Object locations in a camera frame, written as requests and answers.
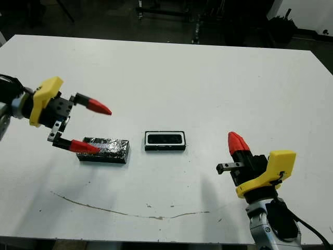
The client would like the black shiny patterned box lid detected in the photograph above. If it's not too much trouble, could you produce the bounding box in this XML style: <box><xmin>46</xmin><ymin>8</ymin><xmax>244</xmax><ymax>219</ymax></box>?
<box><xmin>76</xmin><ymin>136</ymin><xmax>130</xmax><ymax>164</ymax></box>

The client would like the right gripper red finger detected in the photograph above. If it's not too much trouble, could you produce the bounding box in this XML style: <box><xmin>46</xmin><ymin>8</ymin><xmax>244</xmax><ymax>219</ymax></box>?
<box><xmin>228</xmin><ymin>131</ymin><xmax>244</xmax><ymax>165</ymax></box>
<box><xmin>233</xmin><ymin>131</ymin><xmax>253</xmax><ymax>165</ymax></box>

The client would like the yellow and black left gripper body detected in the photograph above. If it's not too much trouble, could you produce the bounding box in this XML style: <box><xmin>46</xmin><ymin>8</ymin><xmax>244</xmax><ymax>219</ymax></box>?
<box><xmin>20</xmin><ymin>76</ymin><xmax>75</xmax><ymax>143</ymax></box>

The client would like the black slanted stand leg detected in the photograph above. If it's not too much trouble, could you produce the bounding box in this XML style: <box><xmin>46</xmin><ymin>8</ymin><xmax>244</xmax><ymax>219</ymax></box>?
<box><xmin>57</xmin><ymin>0</ymin><xmax>75</xmax><ymax>23</ymax></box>

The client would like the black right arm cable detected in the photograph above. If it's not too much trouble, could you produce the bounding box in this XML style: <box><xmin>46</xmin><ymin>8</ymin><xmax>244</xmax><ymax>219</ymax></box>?
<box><xmin>283</xmin><ymin>200</ymin><xmax>331</xmax><ymax>247</ymax></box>

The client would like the black metal cart frame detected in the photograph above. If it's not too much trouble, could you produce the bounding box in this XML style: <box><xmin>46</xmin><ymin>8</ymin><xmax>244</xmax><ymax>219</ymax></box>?
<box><xmin>135</xmin><ymin>0</ymin><xmax>201</xmax><ymax>23</ymax></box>

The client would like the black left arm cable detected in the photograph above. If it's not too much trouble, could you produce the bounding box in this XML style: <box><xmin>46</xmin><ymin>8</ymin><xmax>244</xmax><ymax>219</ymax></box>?
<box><xmin>0</xmin><ymin>74</ymin><xmax>34</xmax><ymax>95</ymax></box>

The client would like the black bag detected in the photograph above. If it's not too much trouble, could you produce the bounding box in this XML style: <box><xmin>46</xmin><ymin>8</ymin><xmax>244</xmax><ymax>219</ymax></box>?
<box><xmin>267</xmin><ymin>9</ymin><xmax>297</xmax><ymax>45</ymax></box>

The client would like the yellow and black right gripper body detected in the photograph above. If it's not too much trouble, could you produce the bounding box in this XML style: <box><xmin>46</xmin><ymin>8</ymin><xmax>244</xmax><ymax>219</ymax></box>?
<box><xmin>216</xmin><ymin>150</ymin><xmax>297</xmax><ymax>206</ymax></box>

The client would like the black box base white insert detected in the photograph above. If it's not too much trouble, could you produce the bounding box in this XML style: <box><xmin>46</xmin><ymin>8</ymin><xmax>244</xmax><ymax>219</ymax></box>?
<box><xmin>144</xmin><ymin>130</ymin><xmax>187</xmax><ymax>152</ymax></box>

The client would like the thin metal stand pole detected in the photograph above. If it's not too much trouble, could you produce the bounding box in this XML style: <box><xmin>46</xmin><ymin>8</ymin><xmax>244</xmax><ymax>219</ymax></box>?
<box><xmin>191</xmin><ymin>14</ymin><xmax>201</xmax><ymax>44</ymax></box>

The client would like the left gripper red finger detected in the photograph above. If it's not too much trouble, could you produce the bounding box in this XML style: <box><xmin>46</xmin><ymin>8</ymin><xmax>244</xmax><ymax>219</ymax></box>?
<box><xmin>69</xmin><ymin>93</ymin><xmax>113</xmax><ymax>116</ymax></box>
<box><xmin>52</xmin><ymin>137</ymin><xmax>101</xmax><ymax>155</ymax></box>

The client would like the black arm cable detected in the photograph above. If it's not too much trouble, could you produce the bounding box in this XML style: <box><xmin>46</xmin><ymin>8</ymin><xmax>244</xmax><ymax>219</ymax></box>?
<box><xmin>0</xmin><ymin>74</ymin><xmax>34</xmax><ymax>95</ymax></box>
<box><xmin>283</xmin><ymin>200</ymin><xmax>331</xmax><ymax>247</ymax></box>

